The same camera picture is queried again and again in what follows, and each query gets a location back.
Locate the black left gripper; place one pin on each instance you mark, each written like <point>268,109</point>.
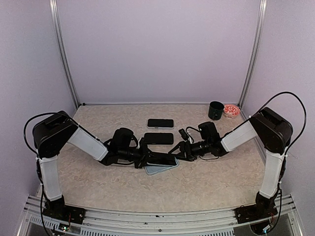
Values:
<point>143,160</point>

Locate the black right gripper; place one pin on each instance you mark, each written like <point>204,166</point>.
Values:
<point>182,145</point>

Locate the silver edged black smartphone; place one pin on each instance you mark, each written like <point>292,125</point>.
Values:
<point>167,160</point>

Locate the light blue phone case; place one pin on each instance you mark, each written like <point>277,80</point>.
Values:
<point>152,170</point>

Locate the green edged smartphone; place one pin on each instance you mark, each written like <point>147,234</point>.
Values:
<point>158,138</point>

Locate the black phone case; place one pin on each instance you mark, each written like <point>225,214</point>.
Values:
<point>158,144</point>

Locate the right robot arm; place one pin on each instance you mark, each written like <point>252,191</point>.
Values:
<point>273,130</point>

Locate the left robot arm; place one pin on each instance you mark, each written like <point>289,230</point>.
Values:
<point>59,129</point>

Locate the dark green mug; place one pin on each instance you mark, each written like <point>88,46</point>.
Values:
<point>215,110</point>

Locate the red white patterned bowl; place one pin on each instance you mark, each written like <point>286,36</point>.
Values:
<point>231,111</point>

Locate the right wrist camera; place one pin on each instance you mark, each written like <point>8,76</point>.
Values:
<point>186,136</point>

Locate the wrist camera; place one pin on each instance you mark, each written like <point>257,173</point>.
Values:
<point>142,145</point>
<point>186,136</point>

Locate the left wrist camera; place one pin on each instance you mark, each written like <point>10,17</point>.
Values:
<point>142,145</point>

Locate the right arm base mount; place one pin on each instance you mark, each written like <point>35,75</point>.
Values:
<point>263,208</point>

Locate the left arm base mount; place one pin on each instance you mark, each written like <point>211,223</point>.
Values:
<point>59,210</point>

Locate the right aluminium frame post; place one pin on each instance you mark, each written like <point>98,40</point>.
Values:
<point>254,53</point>

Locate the aluminium frame post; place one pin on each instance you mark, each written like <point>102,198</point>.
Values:
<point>254,53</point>
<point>58,32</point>

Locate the front aluminium rail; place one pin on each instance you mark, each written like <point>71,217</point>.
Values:
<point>100,222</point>

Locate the left aluminium frame post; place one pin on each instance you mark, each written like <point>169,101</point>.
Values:
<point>58,32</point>

